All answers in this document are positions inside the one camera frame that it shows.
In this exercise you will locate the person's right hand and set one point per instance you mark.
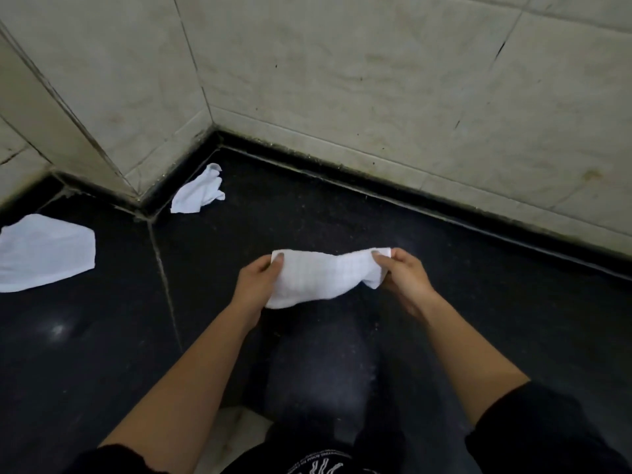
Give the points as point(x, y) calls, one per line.
point(410, 283)

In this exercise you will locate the person's left hand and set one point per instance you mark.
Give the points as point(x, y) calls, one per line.
point(254, 291)

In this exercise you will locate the white terry cloth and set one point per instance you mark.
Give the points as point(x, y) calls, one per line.
point(316, 281)

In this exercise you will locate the group of white cloths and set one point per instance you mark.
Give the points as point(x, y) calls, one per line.
point(44, 251)

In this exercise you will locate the person's right forearm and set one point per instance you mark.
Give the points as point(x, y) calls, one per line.
point(469, 360)

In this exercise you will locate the person's left forearm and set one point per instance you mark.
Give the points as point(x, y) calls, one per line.
point(182, 394)

